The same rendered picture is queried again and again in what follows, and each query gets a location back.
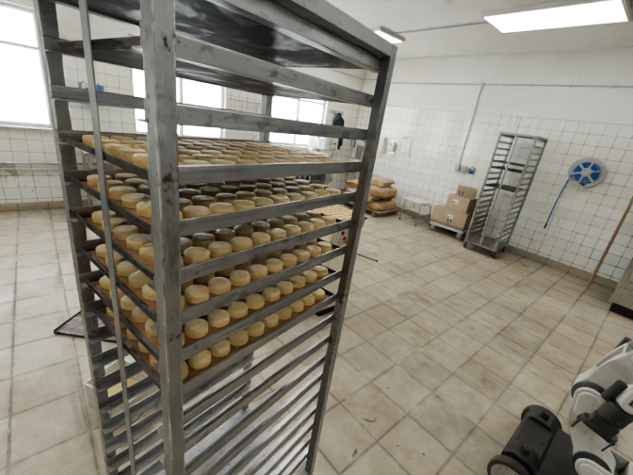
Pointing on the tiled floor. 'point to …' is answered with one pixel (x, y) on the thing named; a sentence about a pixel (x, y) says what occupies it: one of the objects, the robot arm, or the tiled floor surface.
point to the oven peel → (610, 241)
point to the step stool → (417, 208)
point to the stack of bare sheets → (73, 327)
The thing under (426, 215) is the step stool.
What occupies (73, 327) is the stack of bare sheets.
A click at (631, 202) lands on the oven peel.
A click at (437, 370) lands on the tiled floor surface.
